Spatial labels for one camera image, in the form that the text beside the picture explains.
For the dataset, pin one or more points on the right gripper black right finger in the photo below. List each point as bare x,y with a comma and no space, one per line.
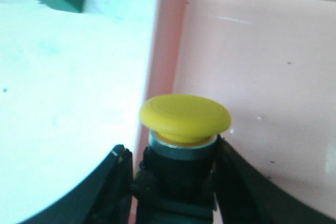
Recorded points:
244,195

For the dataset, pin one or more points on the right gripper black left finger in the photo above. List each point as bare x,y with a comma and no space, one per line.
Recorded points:
102,197

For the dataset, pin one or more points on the yellow mushroom push button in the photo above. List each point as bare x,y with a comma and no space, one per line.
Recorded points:
173,183

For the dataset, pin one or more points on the pink plastic bin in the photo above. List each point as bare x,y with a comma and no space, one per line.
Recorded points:
271,63

